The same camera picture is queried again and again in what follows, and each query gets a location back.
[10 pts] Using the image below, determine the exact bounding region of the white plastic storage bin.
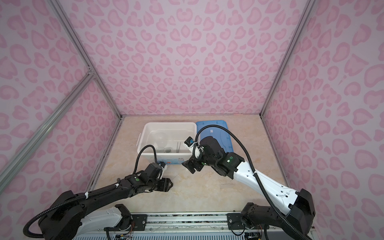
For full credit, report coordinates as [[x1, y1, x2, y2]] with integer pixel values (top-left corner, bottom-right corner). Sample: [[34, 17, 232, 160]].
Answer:
[[137, 122, 197, 165]]

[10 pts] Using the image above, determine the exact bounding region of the clear glass beaker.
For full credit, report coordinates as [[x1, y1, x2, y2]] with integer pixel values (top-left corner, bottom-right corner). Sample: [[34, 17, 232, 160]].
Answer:
[[152, 132, 169, 148]]

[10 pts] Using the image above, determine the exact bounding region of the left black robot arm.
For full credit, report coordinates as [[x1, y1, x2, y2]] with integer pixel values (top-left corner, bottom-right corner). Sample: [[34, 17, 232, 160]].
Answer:
[[38, 163, 173, 240]]

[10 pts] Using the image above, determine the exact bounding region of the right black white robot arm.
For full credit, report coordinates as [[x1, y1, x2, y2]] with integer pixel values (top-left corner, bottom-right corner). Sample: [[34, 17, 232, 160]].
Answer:
[[182, 136, 316, 240]]

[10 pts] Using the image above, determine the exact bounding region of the blue plastic bin lid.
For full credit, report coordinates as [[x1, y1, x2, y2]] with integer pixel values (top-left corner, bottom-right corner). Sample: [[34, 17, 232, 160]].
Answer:
[[196, 120, 234, 152]]

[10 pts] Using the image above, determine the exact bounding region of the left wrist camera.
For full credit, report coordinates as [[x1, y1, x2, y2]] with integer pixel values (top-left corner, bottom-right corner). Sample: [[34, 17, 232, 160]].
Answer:
[[157, 162, 167, 180]]

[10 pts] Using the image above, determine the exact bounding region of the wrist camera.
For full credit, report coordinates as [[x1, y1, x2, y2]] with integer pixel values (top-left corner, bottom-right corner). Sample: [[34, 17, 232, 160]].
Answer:
[[157, 162, 167, 180], [184, 137, 200, 158]]

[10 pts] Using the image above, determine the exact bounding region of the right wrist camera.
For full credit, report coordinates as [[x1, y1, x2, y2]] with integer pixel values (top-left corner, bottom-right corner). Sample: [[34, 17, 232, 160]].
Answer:
[[184, 137, 200, 158]]

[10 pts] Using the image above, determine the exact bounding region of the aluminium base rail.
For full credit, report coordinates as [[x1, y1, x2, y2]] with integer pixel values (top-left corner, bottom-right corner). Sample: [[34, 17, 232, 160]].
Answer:
[[55, 210, 319, 240]]

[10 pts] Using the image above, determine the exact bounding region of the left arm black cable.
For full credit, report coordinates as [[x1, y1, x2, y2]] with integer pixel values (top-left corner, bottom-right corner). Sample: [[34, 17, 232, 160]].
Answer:
[[22, 144, 159, 239]]

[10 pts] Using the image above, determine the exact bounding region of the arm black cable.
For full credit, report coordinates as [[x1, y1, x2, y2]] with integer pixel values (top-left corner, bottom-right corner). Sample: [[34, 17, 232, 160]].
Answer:
[[22, 144, 159, 239], [194, 124, 313, 240]]

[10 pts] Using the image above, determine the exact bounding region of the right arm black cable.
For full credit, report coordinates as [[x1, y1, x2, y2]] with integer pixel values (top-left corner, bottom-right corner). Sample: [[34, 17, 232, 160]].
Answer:
[[194, 124, 313, 240]]

